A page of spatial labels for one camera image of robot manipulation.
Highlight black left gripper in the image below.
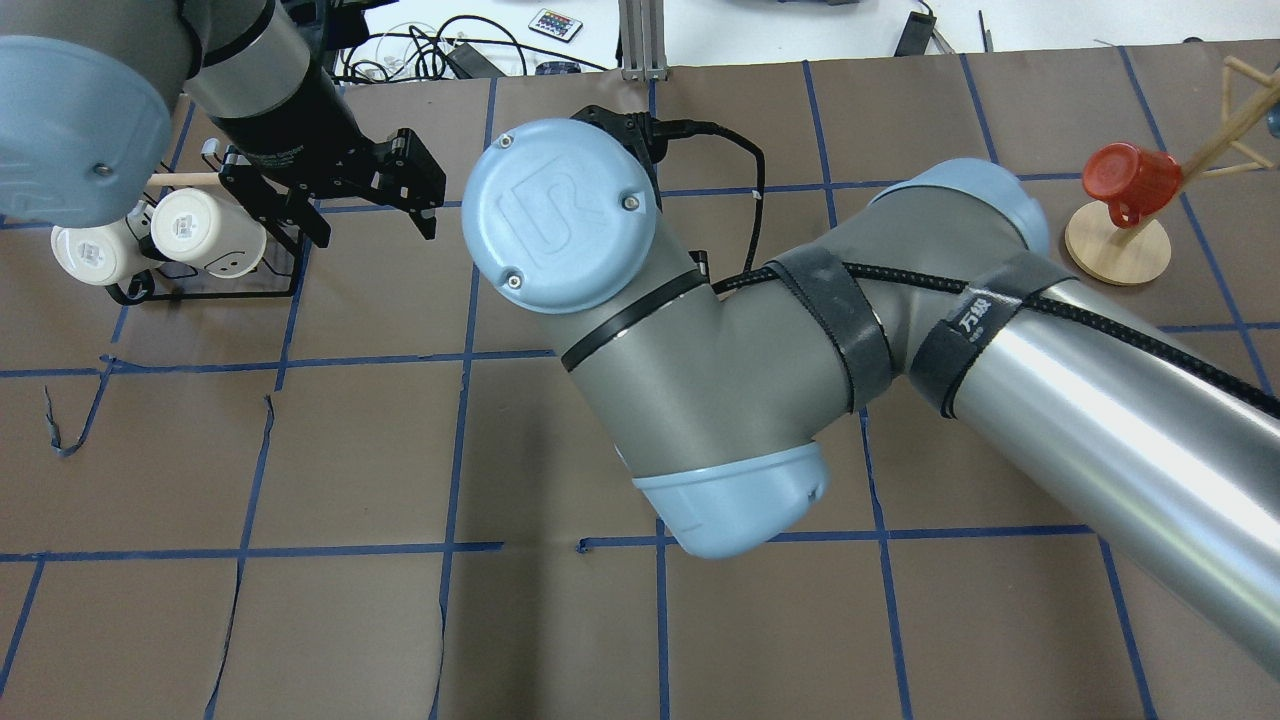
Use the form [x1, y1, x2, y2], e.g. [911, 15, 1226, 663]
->
[207, 65, 447, 249]

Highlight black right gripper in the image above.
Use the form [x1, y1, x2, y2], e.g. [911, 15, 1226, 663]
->
[570, 105, 663, 186]

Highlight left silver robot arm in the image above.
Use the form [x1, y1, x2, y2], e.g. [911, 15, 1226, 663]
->
[1, 1, 445, 247]

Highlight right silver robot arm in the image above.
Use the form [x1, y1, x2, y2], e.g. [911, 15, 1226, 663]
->
[461, 118, 1279, 675]

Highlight wooden rack rod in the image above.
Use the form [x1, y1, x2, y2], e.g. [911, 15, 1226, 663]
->
[145, 172, 221, 188]

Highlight small remote control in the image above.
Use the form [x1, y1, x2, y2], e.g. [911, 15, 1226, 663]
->
[527, 8, 584, 44]

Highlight white mug left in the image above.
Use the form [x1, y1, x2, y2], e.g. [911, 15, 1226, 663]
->
[151, 188, 268, 279]

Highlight white mug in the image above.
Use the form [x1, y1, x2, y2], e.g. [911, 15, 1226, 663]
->
[151, 188, 268, 279]
[50, 215, 164, 287]

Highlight white mug right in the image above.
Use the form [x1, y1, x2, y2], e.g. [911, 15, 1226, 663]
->
[50, 215, 164, 287]

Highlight orange mug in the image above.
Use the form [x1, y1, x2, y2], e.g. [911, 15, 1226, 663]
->
[1082, 142, 1183, 229]

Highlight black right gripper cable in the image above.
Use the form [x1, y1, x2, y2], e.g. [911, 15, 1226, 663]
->
[650, 118, 767, 275]

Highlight aluminium frame post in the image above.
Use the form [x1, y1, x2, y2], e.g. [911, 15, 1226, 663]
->
[618, 0, 669, 81]

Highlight black wire cup rack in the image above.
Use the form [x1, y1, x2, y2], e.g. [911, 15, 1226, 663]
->
[104, 138, 326, 307]

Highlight tangled black desk cables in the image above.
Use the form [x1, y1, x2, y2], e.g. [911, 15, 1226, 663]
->
[335, 15, 526, 86]

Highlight black braided cable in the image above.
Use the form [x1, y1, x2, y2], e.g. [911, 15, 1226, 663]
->
[712, 263, 1280, 419]

